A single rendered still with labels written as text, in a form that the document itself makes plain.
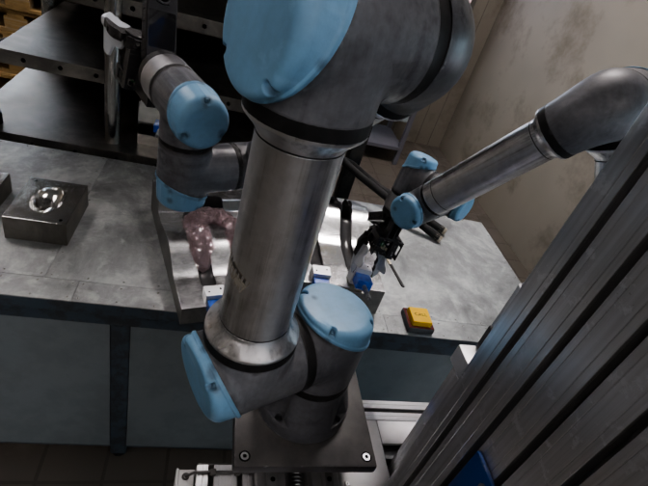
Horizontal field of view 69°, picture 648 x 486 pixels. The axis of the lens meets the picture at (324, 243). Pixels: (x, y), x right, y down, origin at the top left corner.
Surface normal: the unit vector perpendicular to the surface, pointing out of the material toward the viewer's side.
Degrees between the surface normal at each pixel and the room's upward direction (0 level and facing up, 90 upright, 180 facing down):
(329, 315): 8
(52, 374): 90
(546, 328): 90
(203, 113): 91
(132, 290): 0
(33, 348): 90
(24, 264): 0
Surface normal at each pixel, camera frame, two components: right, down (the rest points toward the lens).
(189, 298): 0.26, -0.78
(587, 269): -0.96, -0.13
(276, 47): -0.76, 0.05
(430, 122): 0.14, 0.61
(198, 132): 0.54, 0.61
